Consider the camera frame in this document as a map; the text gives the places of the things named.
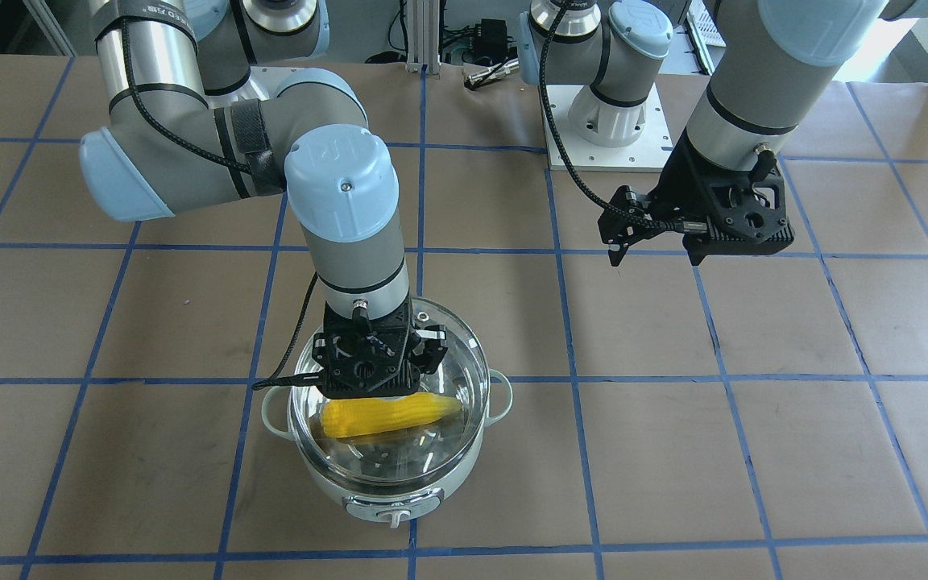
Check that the glass pot lid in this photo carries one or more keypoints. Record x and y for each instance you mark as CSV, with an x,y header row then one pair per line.
x,y
396,440

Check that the pale green cooking pot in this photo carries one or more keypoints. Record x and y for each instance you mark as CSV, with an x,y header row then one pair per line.
x,y
388,505

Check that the aluminium frame post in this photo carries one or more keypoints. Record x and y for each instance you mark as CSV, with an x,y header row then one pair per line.
x,y
423,36

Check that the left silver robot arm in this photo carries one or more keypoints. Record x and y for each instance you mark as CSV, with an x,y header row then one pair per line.
x,y
779,58

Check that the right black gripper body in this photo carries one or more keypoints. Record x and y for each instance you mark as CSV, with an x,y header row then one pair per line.
x,y
435,353

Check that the yellow corn cob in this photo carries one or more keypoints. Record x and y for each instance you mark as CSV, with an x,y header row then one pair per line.
x,y
363,417

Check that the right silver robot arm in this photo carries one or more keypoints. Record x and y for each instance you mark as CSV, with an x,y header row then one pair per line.
x,y
190,129

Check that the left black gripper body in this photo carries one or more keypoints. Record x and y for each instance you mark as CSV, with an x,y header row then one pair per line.
x,y
680,187

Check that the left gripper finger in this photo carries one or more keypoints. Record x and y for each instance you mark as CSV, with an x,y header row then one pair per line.
x,y
633,225

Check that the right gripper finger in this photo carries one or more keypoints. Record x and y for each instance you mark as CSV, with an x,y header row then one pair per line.
x,y
432,348

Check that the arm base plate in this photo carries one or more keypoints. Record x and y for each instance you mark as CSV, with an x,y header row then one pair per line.
x,y
599,136

